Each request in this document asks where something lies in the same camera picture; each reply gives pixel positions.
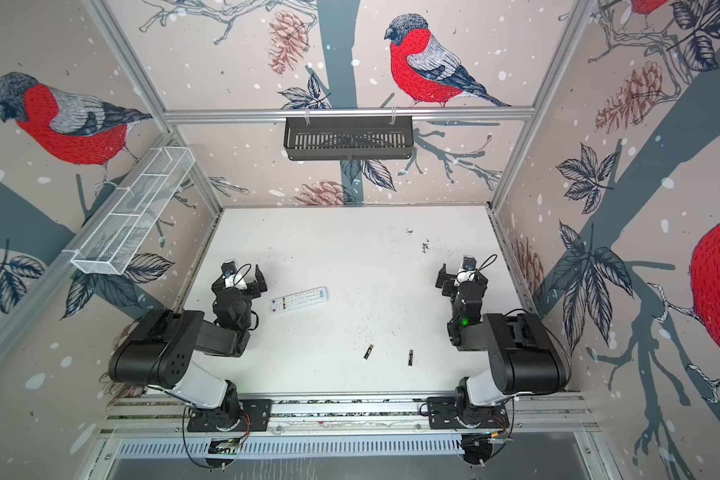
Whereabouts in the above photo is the white remote control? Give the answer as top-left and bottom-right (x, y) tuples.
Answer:
(269, 287), (328, 314)

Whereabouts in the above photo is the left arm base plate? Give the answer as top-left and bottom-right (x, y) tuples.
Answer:
(185, 399), (273, 433)

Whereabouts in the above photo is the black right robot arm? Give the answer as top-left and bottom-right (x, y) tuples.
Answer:
(435, 254), (569, 410)

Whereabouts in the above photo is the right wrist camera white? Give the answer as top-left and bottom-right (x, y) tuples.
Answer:
(454, 268), (478, 285)

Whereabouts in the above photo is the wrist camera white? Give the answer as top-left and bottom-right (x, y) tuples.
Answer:
(454, 268), (478, 285)
(223, 270), (245, 288)

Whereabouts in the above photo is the white mesh wire tray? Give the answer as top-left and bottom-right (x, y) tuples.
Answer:
(71, 146), (195, 275)

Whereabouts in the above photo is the black gold AA battery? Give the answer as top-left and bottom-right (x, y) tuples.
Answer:
(363, 344), (374, 360)

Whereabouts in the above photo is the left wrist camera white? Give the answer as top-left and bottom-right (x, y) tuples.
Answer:
(223, 270), (245, 288)

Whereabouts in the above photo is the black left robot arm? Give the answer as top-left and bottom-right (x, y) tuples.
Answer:
(108, 261), (268, 411)

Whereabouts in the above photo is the black hanging wire basket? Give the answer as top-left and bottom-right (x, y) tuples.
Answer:
(283, 116), (414, 161)

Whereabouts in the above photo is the horizontal aluminium frame bar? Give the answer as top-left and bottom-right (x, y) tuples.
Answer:
(162, 106), (536, 125)

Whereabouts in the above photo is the aluminium mounting rail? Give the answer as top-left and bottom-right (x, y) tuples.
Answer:
(96, 392), (600, 437)

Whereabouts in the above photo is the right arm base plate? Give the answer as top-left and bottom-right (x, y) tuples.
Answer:
(421, 397), (509, 431)

